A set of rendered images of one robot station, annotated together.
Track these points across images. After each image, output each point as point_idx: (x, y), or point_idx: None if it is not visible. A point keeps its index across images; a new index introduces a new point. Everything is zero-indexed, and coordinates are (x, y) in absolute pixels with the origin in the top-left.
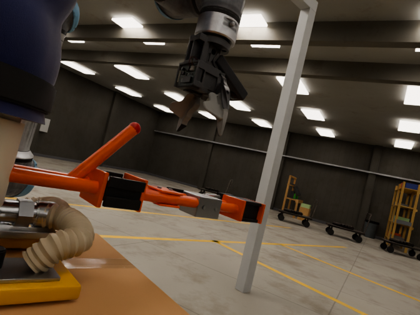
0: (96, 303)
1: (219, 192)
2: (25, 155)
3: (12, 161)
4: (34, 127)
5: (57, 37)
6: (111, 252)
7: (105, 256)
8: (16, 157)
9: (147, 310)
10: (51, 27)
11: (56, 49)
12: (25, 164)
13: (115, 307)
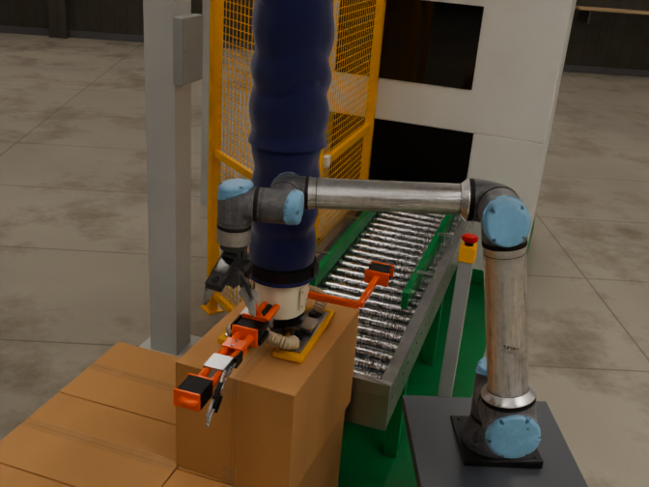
0: (212, 348)
1: (219, 382)
2: (486, 396)
3: (261, 297)
4: (492, 365)
5: (256, 245)
6: (256, 381)
7: (251, 374)
8: (481, 391)
9: (194, 355)
10: (253, 242)
11: (254, 250)
12: (484, 406)
13: (205, 350)
